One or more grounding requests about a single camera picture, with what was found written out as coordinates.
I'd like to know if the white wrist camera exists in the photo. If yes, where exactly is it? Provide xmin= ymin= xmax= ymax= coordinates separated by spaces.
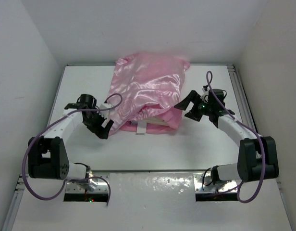
xmin=98 ymin=103 xmax=114 ymax=119
xmin=201 ymin=89 xmax=209 ymax=102

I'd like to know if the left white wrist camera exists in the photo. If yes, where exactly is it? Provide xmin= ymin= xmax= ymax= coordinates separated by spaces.
xmin=98 ymin=103 xmax=114 ymax=119

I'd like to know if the purple cable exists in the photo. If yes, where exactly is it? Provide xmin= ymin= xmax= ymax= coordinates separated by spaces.
xmin=22 ymin=93 xmax=123 ymax=207
xmin=205 ymin=71 xmax=268 ymax=203

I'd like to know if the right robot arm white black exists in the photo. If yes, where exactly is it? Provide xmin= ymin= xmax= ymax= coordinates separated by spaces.
xmin=175 ymin=89 xmax=279 ymax=184

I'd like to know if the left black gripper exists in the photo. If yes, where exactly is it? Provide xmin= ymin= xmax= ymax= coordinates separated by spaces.
xmin=83 ymin=107 xmax=113 ymax=139

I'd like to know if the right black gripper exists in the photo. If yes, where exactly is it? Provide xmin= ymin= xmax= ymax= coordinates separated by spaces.
xmin=174 ymin=90 xmax=212 ymax=122

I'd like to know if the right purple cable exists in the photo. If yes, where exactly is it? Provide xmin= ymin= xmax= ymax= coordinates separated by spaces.
xmin=205 ymin=71 xmax=268 ymax=203

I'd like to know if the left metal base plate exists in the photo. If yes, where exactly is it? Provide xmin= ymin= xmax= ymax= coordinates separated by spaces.
xmin=65 ymin=175 xmax=110 ymax=194

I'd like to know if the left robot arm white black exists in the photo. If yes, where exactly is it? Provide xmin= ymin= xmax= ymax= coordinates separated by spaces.
xmin=28 ymin=94 xmax=115 ymax=180

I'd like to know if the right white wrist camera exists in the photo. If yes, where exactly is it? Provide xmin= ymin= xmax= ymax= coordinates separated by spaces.
xmin=201 ymin=89 xmax=209 ymax=102

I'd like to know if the aluminium table frame rail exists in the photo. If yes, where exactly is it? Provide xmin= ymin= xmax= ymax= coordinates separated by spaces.
xmin=227 ymin=64 xmax=258 ymax=131

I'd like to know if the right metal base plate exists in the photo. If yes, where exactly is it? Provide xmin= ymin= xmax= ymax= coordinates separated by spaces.
xmin=193 ymin=171 xmax=239 ymax=194

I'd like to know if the metal base plate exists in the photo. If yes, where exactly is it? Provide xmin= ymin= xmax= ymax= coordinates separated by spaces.
xmin=65 ymin=175 xmax=110 ymax=194
xmin=193 ymin=171 xmax=239 ymax=194

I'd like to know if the pink pillowcase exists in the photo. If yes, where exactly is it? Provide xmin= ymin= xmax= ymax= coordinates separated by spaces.
xmin=108 ymin=52 xmax=190 ymax=135

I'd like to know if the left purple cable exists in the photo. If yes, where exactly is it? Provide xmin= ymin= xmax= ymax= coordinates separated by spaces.
xmin=22 ymin=93 xmax=123 ymax=207

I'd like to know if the cream pillow with bear print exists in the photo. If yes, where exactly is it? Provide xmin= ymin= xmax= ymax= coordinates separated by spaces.
xmin=127 ymin=117 xmax=173 ymax=135

